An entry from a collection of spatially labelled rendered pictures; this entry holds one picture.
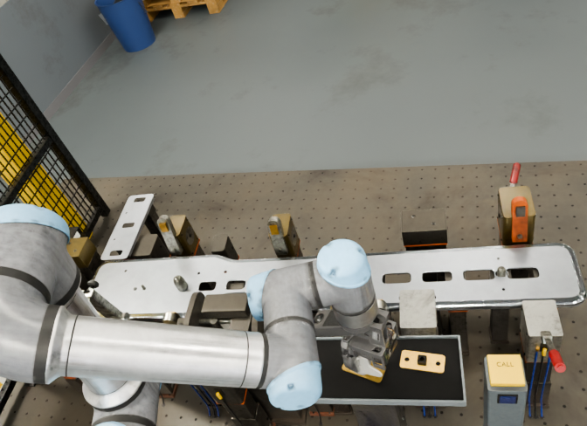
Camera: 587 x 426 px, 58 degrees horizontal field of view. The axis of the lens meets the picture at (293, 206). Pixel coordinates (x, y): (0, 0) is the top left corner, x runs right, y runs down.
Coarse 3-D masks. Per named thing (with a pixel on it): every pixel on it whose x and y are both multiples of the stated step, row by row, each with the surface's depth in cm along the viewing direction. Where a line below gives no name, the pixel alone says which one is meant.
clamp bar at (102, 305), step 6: (90, 282) 134; (96, 282) 135; (90, 288) 134; (90, 294) 132; (96, 294) 134; (90, 300) 133; (96, 300) 134; (102, 300) 136; (96, 306) 137; (102, 306) 136; (108, 306) 138; (114, 306) 141; (102, 312) 139; (108, 312) 139; (114, 312) 141; (120, 312) 143; (120, 318) 143
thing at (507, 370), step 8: (488, 360) 102; (496, 360) 102; (504, 360) 101; (512, 360) 101; (520, 360) 101; (488, 368) 101; (496, 368) 101; (504, 368) 100; (512, 368) 100; (520, 368) 99; (496, 376) 100; (504, 376) 99; (512, 376) 99; (520, 376) 98; (496, 384) 99; (504, 384) 98; (512, 384) 98; (520, 384) 98
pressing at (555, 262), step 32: (192, 256) 164; (384, 256) 145; (416, 256) 143; (448, 256) 140; (480, 256) 138; (512, 256) 135; (544, 256) 133; (576, 256) 132; (96, 288) 164; (128, 288) 160; (160, 288) 157; (192, 288) 154; (224, 288) 151; (384, 288) 138; (416, 288) 136; (448, 288) 134; (480, 288) 131; (512, 288) 129; (544, 288) 127; (576, 288) 125; (160, 320) 150
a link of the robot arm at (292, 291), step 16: (272, 272) 84; (288, 272) 82; (304, 272) 82; (256, 288) 82; (272, 288) 81; (288, 288) 81; (304, 288) 81; (256, 304) 82; (272, 304) 79; (288, 304) 78; (304, 304) 80; (320, 304) 82; (272, 320) 78
